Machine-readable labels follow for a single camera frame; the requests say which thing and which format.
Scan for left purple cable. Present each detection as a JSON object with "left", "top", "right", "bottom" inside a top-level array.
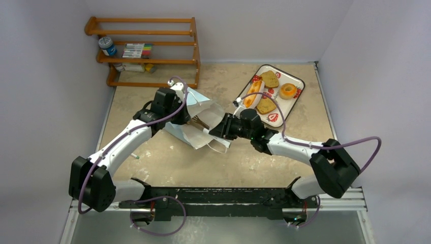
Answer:
[{"left": 77, "top": 75, "right": 189, "bottom": 215}]

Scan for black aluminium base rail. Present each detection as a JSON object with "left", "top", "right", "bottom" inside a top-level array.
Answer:
[{"left": 69, "top": 187, "right": 367, "bottom": 223}]

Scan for fake round bread bun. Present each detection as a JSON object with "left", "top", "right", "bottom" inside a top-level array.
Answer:
[{"left": 279, "top": 83, "right": 297, "bottom": 100}]

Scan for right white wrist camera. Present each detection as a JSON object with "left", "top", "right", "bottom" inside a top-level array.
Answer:
[{"left": 233, "top": 97, "right": 247, "bottom": 118}]

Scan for metal tongs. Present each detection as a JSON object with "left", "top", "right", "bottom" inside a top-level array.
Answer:
[{"left": 188, "top": 116, "right": 232, "bottom": 149}]

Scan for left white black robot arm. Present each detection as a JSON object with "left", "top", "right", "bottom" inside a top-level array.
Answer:
[{"left": 69, "top": 85, "right": 190, "bottom": 214}]

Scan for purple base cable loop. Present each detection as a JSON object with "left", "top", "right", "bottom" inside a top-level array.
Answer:
[{"left": 129, "top": 194, "right": 187, "bottom": 236}]

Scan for white blue paper bag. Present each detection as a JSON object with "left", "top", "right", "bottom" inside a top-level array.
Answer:
[{"left": 164, "top": 88, "right": 231, "bottom": 154}]

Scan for white green tipped pen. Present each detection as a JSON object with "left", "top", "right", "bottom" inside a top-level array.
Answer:
[{"left": 131, "top": 154, "right": 140, "bottom": 160}]

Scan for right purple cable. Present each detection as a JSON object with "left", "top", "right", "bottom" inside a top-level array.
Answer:
[{"left": 234, "top": 92, "right": 383, "bottom": 174}]

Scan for yellow small block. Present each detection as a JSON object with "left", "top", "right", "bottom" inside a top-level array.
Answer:
[{"left": 144, "top": 64, "right": 157, "bottom": 74}]

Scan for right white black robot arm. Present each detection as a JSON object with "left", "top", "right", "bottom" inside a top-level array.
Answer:
[{"left": 208, "top": 109, "right": 360, "bottom": 207}]

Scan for fake toast slice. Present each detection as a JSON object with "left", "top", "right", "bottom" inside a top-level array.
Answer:
[
  {"left": 260, "top": 70, "right": 280, "bottom": 88},
  {"left": 256, "top": 98, "right": 276, "bottom": 115}
]

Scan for coloured marker pen box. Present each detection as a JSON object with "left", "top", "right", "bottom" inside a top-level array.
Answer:
[{"left": 122, "top": 43, "right": 153, "bottom": 58}]

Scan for strawberry pattern tray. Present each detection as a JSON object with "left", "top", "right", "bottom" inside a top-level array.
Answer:
[{"left": 238, "top": 65, "right": 305, "bottom": 128}]

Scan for wooden shelf rack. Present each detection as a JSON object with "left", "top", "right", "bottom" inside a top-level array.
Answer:
[{"left": 84, "top": 16, "right": 201, "bottom": 88}]

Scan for fake long bread roll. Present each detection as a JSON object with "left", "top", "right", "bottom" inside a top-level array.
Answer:
[{"left": 243, "top": 80, "right": 265, "bottom": 109}]

